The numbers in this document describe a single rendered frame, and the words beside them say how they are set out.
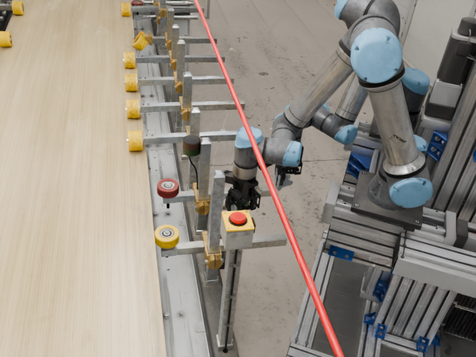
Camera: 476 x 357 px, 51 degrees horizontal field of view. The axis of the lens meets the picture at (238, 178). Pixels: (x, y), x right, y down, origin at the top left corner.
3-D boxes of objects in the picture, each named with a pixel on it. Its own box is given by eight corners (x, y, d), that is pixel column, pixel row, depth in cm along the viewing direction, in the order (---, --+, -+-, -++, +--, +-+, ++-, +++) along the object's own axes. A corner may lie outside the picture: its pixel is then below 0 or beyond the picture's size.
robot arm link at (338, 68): (367, -7, 133) (263, 120, 160) (370, 6, 124) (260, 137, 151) (400, 18, 135) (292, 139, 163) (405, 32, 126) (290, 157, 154)
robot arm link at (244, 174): (228, 159, 149) (251, 152, 153) (227, 171, 152) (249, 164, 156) (241, 172, 145) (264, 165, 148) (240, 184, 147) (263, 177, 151)
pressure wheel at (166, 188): (177, 200, 191) (178, 176, 184) (179, 213, 185) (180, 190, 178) (156, 201, 190) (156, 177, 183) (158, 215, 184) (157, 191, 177)
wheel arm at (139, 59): (223, 59, 266) (224, 53, 264) (224, 62, 263) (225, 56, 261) (128, 60, 255) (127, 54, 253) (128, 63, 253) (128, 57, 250)
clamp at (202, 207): (205, 192, 193) (205, 181, 190) (210, 214, 183) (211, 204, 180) (190, 193, 192) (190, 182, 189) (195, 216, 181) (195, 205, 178)
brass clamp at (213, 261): (217, 240, 175) (217, 229, 172) (223, 268, 165) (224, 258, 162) (199, 241, 174) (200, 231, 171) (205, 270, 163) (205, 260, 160)
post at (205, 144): (204, 237, 198) (210, 135, 169) (205, 243, 195) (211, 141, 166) (195, 238, 197) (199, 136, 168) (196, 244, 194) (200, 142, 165)
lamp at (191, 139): (197, 184, 182) (199, 134, 169) (199, 193, 178) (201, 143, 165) (180, 185, 181) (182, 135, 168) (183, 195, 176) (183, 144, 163)
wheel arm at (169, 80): (232, 81, 247) (233, 74, 244) (234, 84, 244) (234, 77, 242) (129, 83, 236) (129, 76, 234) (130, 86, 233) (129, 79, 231)
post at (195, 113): (195, 201, 218) (199, 105, 189) (196, 207, 216) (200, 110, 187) (187, 202, 218) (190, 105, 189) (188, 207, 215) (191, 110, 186)
